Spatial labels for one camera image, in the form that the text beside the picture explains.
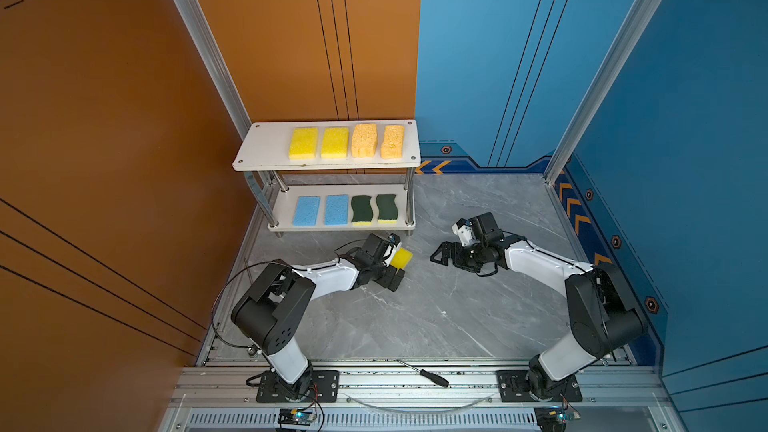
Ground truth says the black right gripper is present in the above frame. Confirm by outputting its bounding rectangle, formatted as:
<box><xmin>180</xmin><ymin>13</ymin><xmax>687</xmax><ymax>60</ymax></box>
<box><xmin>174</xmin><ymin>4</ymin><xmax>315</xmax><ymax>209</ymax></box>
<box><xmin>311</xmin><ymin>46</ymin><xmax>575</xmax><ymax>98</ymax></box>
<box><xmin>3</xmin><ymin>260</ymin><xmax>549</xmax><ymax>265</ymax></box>
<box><xmin>430</xmin><ymin>242</ymin><xmax>487</xmax><ymax>272</ymax></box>

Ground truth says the green yellow scouring sponge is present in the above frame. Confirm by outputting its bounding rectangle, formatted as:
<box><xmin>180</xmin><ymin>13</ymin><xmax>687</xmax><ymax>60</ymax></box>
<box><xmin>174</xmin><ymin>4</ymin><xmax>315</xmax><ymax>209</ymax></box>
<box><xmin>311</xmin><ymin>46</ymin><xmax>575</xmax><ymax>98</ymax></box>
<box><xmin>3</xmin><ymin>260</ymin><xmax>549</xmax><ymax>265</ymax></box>
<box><xmin>350</xmin><ymin>195</ymin><xmax>374</xmax><ymax>226</ymax></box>
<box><xmin>376</xmin><ymin>194</ymin><xmax>399</xmax><ymax>224</ymax></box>

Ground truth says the blue sponge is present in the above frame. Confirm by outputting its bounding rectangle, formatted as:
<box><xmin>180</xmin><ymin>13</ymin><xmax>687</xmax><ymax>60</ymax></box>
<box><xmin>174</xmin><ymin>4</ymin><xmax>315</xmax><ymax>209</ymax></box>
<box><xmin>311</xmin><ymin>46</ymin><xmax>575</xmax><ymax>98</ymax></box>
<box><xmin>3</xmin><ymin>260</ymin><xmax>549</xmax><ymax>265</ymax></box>
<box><xmin>324</xmin><ymin>194</ymin><xmax>349</xmax><ymax>227</ymax></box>
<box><xmin>292</xmin><ymin>196</ymin><xmax>320</xmax><ymax>227</ymax></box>

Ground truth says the orange yellow sponge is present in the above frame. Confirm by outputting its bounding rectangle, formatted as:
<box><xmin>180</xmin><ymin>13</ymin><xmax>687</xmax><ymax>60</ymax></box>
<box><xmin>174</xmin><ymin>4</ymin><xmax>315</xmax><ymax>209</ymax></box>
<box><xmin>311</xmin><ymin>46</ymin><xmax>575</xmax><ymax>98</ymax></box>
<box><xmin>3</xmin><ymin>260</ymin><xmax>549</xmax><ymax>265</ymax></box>
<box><xmin>351</xmin><ymin>123</ymin><xmax>378</xmax><ymax>159</ymax></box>
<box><xmin>380</xmin><ymin>125</ymin><xmax>405</xmax><ymax>160</ymax></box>

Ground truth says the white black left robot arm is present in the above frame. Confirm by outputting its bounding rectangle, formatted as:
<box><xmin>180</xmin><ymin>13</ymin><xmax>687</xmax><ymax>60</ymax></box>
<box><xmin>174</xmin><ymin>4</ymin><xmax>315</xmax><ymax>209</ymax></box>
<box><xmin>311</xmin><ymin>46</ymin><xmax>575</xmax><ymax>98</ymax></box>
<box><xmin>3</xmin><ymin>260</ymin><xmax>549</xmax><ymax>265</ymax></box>
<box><xmin>230</xmin><ymin>233</ymin><xmax>405</xmax><ymax>396</ymax></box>

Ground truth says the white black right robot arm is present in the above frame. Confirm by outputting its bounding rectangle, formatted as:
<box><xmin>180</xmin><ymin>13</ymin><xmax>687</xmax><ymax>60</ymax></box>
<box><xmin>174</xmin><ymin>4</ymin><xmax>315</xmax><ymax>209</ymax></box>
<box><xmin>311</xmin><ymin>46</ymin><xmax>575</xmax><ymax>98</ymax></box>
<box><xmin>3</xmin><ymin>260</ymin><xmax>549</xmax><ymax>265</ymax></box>
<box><xmin>430</xmin><ymin>212</ymin><xmax>648</xmax><ymax>401</ymax></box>

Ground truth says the white two-tier shelf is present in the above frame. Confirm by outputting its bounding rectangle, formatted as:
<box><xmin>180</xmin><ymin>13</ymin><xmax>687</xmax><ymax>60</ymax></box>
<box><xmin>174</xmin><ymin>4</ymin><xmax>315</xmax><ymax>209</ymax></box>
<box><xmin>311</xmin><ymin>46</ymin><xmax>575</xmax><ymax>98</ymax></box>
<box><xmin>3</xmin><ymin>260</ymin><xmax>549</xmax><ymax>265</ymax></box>
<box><xmin>233</xmin><ymin>119</ymin><xmax>422</xmax><ymax>234</ymax></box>

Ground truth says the left green circuit board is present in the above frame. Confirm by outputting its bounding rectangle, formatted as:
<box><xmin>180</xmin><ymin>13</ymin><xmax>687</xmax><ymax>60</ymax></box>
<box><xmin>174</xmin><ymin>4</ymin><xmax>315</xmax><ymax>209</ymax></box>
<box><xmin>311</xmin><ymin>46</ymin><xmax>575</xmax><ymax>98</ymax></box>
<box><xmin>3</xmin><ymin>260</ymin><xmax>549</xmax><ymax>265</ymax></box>
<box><xmin>277</xmin><ymin>408</ymin><xmax>318</xmax><ymax>430</ymax></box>

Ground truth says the green circuit board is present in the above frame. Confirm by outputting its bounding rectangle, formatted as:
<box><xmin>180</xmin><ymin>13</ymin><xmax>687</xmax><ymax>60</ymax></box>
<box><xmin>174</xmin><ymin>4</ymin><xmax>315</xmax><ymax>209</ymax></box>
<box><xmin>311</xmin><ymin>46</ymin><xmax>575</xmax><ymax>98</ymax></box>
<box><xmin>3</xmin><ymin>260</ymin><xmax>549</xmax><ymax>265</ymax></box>
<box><xmin>277</xmin><ymin>408</ymin><xmax>318</xmax><ymax>430</ymax></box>
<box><xmin>534</xmin><ymin>408</ymin><xmax>567</xmax><ymax>432</ymax></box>

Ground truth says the right green circuit board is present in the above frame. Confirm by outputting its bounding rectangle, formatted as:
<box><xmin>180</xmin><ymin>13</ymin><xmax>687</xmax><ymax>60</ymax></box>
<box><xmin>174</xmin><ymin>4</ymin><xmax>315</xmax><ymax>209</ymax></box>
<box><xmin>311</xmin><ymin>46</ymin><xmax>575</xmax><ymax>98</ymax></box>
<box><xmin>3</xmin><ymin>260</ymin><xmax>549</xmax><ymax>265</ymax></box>
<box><xmin>534</xmin><ymin>408</ymin><xmax>567</xmax><ymax>432</ymax></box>

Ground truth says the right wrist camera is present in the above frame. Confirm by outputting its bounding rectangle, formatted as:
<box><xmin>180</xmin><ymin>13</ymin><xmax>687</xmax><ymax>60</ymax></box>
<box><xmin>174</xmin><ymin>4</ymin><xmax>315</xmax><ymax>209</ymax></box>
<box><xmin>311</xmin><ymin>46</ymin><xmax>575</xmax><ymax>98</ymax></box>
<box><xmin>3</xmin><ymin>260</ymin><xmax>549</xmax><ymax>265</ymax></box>
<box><xmin>451</xmin><ymin>218</ymin><xmax>477</xmax><ymax>248</ymax></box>

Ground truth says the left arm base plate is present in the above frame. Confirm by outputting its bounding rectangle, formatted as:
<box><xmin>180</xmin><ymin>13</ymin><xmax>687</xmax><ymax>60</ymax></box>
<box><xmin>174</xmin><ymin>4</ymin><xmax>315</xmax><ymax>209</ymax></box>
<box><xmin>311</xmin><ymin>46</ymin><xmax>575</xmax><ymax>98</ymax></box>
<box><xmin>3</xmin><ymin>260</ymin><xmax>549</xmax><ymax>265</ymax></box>
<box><xmin>256</xmin><ymin>368</ymin><xmax>340</xmax><ymax>404</ymax></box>

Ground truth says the black handled screwdriver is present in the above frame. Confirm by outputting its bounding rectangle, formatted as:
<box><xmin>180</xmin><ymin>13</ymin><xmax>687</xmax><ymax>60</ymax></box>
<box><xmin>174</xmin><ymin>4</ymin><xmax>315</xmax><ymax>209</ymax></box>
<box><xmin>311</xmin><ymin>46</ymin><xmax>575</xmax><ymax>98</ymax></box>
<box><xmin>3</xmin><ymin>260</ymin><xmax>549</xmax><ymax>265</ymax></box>
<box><xmin>397</xmin><ymin>359</ymin><xmax>450</xmax><ymax>388</ymax></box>

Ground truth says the clear curved cable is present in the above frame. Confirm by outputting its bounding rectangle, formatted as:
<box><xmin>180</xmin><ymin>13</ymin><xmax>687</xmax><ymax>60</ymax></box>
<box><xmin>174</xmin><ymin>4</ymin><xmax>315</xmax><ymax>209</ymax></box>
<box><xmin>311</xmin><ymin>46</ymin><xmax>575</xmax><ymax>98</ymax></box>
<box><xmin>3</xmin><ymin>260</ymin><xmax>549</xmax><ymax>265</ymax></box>
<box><xmin>341</xmin><ymin>392</ymin><xmax>496</xmax><ymax>416</ymax></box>

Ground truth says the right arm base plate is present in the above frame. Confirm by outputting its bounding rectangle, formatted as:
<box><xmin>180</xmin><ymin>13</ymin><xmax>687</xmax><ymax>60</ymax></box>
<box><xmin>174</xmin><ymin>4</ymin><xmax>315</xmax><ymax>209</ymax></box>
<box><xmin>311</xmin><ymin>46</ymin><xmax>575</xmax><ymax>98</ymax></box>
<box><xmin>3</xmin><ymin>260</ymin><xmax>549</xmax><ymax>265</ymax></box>
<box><xmin>496</xmin><ymin>370</ymin><xmax>583</xmax><ymax>403</ymax></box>

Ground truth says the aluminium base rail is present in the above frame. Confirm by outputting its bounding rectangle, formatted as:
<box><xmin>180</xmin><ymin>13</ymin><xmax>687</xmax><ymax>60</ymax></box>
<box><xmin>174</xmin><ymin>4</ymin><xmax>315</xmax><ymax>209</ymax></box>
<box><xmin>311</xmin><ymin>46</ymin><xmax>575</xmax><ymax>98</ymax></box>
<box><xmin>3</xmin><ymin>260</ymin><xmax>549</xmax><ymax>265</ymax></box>
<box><xmin>160</xmin><ymin>359</ymin><xmax>684</xmax><ymax>431</ymax></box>

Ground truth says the right aluminium corner post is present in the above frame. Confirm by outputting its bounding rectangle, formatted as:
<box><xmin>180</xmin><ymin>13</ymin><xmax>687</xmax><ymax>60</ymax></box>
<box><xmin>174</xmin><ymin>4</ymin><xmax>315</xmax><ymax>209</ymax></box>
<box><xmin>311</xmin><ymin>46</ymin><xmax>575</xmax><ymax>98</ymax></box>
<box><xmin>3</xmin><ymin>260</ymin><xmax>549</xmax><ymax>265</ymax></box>
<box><xmin>543</xmin><ymin>0</ymin><xmax>663</xmax><ymax>186</ymax></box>

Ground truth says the aluminium corner post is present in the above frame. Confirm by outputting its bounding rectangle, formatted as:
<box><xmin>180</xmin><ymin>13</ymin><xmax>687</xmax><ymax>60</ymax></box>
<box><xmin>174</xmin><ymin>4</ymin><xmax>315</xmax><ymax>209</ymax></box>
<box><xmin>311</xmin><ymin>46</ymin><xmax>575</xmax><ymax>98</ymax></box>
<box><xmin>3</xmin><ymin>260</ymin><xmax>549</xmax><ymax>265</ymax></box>
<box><xmin>543</xmin><ymin>0</ymin><xmax>663</xmax><ymax>186</ymax></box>
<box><xmin>173</xmin><ymin>0</ymin><xmax>252</xmax><ymax>140</ymax></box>

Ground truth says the left aluminium corner post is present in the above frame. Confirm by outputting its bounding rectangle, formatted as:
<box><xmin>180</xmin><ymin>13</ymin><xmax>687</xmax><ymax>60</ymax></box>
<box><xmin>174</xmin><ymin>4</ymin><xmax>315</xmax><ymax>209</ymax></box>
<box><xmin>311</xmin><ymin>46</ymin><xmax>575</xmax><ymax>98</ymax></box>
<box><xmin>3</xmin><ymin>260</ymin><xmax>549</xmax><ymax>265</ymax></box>
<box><xmin>173</xmin><ymin>0</ymin><xmax>252</xmax><ymax>140</ymax></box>

